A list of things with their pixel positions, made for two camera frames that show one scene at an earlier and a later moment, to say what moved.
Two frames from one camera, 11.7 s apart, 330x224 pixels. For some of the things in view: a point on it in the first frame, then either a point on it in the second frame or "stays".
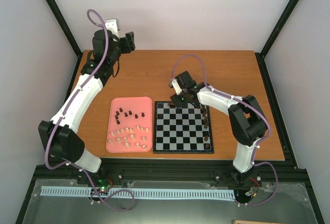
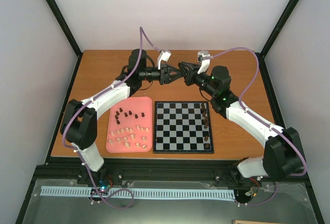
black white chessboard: (181, 131) stays
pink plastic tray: (130, 126) stays
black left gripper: (129, 43) → (165, 74)
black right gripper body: (181, 102) → (192, 73)
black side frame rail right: (286, 142) stays
